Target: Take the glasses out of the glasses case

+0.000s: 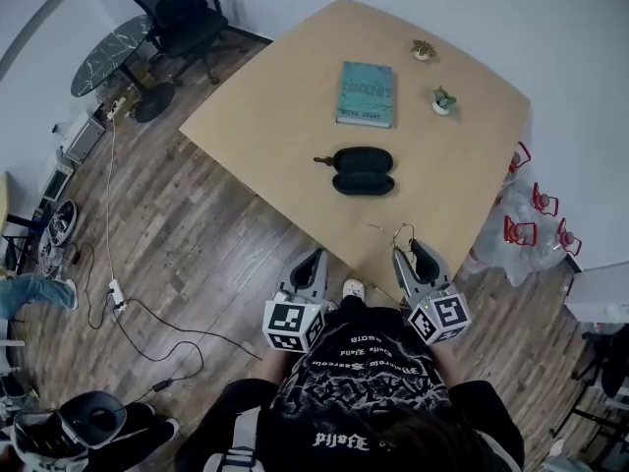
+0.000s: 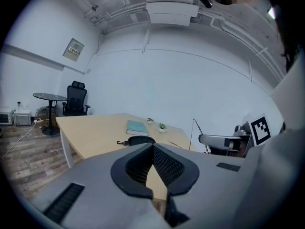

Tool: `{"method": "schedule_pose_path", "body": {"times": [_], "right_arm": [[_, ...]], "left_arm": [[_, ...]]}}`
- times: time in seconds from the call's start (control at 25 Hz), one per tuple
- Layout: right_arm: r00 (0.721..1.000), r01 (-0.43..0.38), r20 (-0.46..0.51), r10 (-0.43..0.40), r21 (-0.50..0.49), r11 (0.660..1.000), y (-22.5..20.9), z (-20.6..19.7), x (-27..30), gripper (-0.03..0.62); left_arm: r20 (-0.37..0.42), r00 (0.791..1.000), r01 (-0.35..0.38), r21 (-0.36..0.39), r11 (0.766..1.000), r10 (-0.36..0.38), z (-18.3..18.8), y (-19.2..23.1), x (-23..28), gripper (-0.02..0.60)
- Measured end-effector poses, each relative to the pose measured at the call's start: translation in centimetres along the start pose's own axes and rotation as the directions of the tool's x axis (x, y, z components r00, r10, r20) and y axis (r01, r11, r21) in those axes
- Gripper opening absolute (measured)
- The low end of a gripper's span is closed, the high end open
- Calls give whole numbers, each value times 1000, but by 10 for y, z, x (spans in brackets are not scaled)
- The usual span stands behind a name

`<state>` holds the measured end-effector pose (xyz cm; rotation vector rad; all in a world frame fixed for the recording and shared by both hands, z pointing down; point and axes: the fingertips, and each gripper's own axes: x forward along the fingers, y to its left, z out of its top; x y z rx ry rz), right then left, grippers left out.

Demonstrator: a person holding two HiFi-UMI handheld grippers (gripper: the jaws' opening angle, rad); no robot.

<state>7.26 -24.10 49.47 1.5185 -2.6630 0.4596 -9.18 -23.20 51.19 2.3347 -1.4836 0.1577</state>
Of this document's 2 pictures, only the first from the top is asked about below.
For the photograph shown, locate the black glasses case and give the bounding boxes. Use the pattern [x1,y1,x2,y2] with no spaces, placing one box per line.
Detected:
[313,146,396,198]

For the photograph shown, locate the white floor cable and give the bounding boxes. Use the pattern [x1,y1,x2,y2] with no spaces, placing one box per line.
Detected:
[104,115,122,289]

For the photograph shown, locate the clear water jug red handle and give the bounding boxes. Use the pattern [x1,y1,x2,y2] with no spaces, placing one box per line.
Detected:
[520,181,560,215]
[535,217,584,272]
[474,214,539,274]
[504,141,533,181]

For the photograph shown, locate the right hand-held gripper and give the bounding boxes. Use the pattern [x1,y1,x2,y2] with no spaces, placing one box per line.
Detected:
[391,238,473,348]

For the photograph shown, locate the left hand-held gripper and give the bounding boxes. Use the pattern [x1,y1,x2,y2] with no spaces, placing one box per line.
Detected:
[261,247,339,355]

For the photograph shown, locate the person's right forearm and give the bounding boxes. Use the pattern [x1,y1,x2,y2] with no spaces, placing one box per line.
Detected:
[431,340,464,393]

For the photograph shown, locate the teal book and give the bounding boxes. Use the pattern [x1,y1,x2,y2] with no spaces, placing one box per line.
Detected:
[335,61,396,130]

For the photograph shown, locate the person's left forearm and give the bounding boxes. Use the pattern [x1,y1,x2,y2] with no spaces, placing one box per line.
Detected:
[259,348,297,388]

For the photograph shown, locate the white box appliance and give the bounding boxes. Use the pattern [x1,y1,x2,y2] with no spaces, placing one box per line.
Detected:
[63,110,107,165]

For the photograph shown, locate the person's black printed shirt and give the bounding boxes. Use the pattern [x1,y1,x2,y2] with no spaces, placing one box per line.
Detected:
[173,312,526,472]

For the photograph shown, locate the white toaster oven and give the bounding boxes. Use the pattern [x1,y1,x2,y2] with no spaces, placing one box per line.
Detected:
[40,161,76,203]

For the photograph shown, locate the black floor cable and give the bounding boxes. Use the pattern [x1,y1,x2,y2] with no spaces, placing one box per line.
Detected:
[86,240,265,393]

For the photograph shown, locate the small green potted plant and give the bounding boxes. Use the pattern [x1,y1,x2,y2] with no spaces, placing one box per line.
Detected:
[430,85,459,117]

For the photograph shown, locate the person's right shoe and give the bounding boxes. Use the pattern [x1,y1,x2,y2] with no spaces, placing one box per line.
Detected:
[341,278,367,301]

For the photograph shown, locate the black office chair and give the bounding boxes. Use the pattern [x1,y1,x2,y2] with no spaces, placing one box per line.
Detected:
[127,0,233,87]

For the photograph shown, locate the wire-rimmed eyeglasses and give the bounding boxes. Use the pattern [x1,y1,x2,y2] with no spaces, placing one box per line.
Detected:
[368,221,420,261]

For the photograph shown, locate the round black marble table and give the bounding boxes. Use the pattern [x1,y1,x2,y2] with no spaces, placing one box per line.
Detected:
[70,14,177,125]

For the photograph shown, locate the white storage box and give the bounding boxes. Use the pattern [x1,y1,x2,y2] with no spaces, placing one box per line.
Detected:
[564,260,629,325]

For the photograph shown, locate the white shoulder strap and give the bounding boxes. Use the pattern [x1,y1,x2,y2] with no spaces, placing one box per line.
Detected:
[214,407,262,472]

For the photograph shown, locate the black frame chair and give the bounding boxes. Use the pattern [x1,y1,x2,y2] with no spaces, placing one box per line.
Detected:
[549,324,629,443]

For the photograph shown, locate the small brown potted plant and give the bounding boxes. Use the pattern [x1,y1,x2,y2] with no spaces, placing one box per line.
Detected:
[411,37,439,62]

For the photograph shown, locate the round white floor device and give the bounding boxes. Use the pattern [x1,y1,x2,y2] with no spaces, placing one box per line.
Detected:
[40,200,79,266]

